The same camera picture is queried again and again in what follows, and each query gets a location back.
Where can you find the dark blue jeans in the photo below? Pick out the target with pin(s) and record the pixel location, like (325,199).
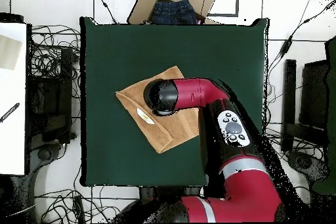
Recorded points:
(173,12)

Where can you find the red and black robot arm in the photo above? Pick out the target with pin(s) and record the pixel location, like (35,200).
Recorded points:
(194,92)

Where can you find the orange terry towel white tag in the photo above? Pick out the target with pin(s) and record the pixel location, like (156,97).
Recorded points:
(173,129)

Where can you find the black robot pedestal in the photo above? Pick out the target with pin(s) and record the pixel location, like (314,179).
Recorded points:
(147,192)

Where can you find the brown cardboard box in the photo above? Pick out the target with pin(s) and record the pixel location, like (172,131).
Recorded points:
(143,8)

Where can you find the black floor frame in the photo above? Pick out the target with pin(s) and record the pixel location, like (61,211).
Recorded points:
(237,0)

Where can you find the beige paper sheet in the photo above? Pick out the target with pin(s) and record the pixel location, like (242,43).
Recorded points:
(9,53)

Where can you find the dark green tablecloth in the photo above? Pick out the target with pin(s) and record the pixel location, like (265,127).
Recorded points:
(126,50)

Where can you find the white side table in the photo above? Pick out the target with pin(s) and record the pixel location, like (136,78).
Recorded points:
(13,142)

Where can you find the black equipment stand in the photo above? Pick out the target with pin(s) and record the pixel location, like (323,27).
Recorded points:
(50,103)

